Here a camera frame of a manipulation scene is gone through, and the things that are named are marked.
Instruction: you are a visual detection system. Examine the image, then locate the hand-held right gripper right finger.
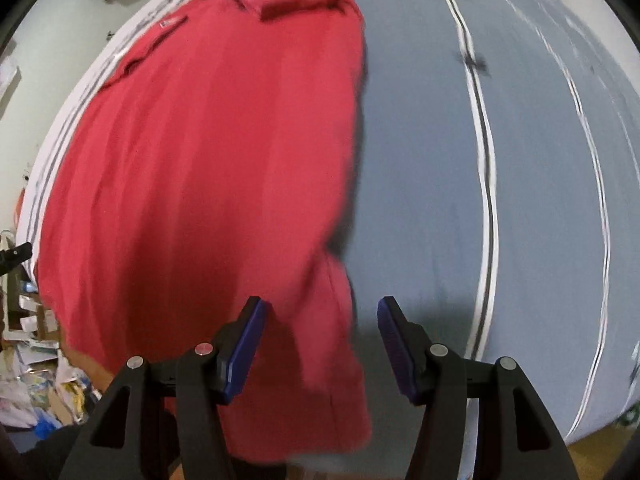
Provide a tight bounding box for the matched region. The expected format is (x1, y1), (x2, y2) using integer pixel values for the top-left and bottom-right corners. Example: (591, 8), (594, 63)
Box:
(377, 296), (581, 480)

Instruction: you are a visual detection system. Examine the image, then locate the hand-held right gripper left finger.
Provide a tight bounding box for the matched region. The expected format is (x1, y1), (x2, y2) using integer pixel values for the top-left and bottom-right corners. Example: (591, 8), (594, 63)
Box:
(60, 296), (273, 480)

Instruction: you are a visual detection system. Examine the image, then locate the red polo shirt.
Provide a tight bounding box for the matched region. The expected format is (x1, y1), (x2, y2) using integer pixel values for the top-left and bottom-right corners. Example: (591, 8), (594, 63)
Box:
(32, 0), (373, 463)

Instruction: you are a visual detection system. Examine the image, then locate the blue bed sheet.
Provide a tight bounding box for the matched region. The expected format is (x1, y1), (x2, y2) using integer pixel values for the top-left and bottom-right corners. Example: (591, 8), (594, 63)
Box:
(345, 0), (640, 446)

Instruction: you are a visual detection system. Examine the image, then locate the pile of papers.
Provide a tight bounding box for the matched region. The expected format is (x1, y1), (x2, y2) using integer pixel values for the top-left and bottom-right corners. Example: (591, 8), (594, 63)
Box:
(0, 230), (103, 431)

